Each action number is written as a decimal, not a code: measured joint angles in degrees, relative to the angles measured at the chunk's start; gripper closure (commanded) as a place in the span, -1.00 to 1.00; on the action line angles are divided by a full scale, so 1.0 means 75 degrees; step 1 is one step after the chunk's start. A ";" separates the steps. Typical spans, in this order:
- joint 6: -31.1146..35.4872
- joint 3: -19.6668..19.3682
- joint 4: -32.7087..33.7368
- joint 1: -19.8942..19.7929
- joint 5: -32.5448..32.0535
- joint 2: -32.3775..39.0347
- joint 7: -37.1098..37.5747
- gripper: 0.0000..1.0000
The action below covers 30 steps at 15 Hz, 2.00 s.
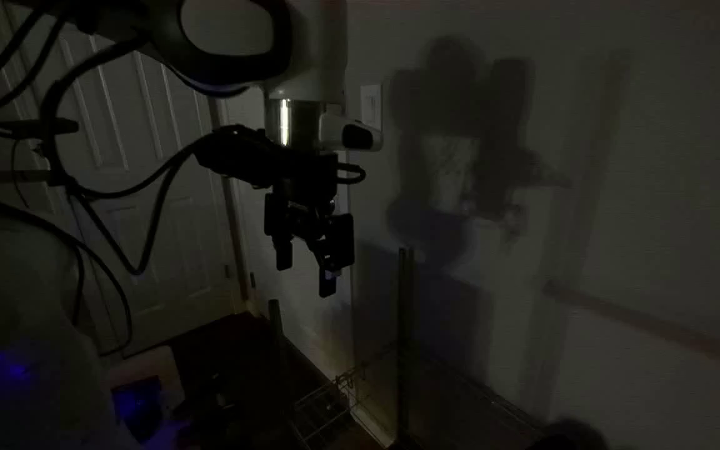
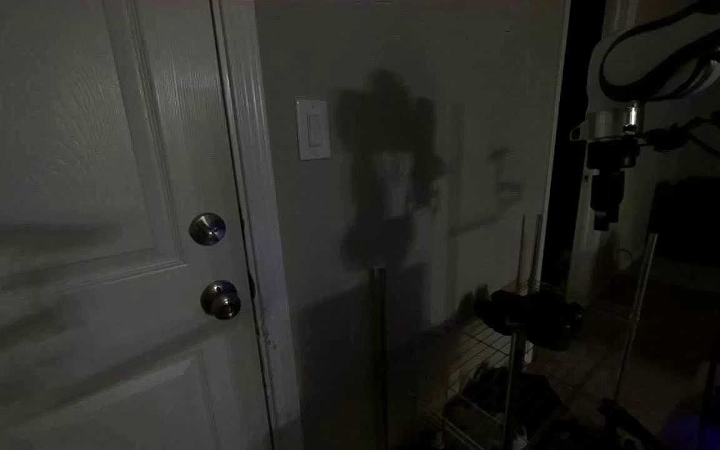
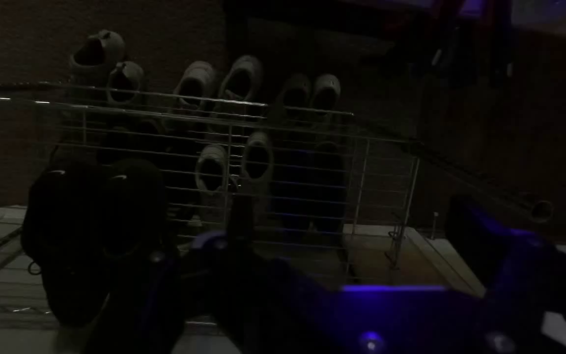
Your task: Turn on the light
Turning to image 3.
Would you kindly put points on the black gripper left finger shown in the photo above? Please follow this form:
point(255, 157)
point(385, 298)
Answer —
point(239, 263)

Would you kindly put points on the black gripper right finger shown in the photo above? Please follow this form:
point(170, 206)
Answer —
point(493, 249)

